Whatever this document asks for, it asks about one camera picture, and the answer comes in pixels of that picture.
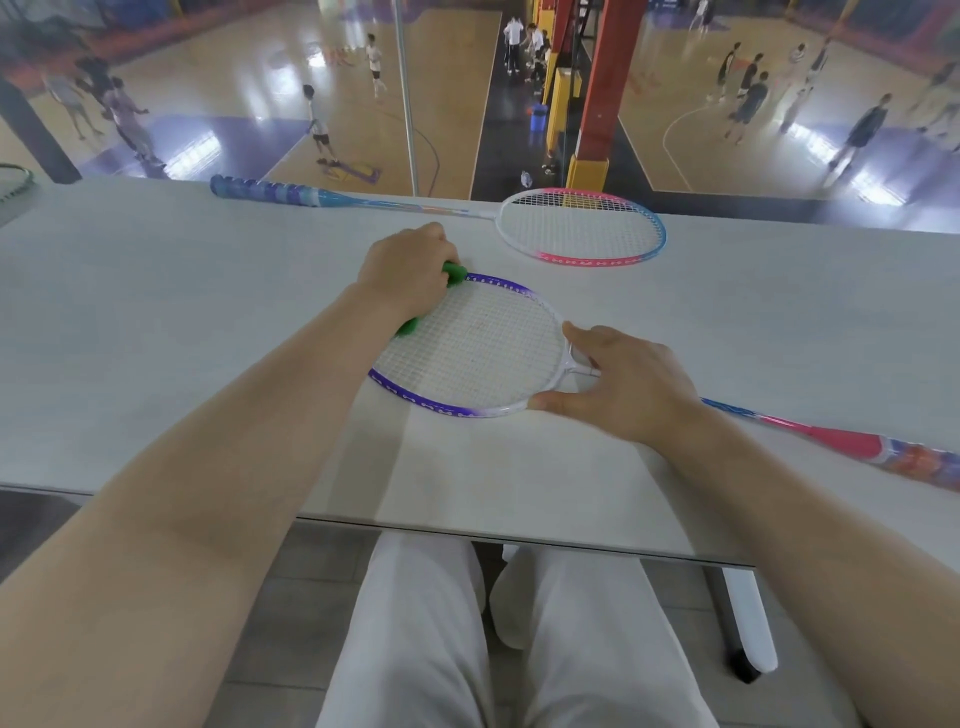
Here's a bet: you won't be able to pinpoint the green black cleaning cloth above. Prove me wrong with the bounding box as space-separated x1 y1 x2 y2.
393 260 470 339

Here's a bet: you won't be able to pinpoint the pink blue badminton racket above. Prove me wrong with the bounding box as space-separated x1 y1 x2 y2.
209 173 668 268

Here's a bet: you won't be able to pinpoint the group of distant people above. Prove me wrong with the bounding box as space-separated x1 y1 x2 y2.
41 0 960 181

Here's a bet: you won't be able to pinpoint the purple pink badminton racket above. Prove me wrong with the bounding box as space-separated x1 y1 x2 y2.
367 272 960 494

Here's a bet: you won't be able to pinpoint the metal window mullion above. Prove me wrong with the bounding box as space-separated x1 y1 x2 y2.
393 0 421 198

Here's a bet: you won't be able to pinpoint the person's left hand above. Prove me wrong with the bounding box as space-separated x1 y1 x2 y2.
350 221 463 325

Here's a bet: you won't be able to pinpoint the green badminton racket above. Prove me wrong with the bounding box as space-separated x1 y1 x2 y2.
0 163 36 205

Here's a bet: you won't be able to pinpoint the red pillar with yellow base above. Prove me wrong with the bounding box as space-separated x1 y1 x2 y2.
564 0 648 193

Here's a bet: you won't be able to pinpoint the yellow padded post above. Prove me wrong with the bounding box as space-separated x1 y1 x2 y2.
547 67 584 150

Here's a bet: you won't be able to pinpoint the person's right forearm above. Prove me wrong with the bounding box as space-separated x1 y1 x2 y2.
659 416 960 728

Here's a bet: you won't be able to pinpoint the person's white trousers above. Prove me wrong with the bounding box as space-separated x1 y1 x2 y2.
316 530 721 728

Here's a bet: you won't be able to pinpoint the person's right hand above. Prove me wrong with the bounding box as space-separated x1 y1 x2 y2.
527 321 714 455

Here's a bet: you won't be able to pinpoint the dark hoop post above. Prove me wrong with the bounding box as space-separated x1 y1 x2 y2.
0 78 82 185

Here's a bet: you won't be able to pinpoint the white table leg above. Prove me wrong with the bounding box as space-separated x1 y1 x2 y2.
704 566 780 684

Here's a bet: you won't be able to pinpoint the person's left forearm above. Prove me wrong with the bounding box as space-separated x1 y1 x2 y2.
0 288 399 728

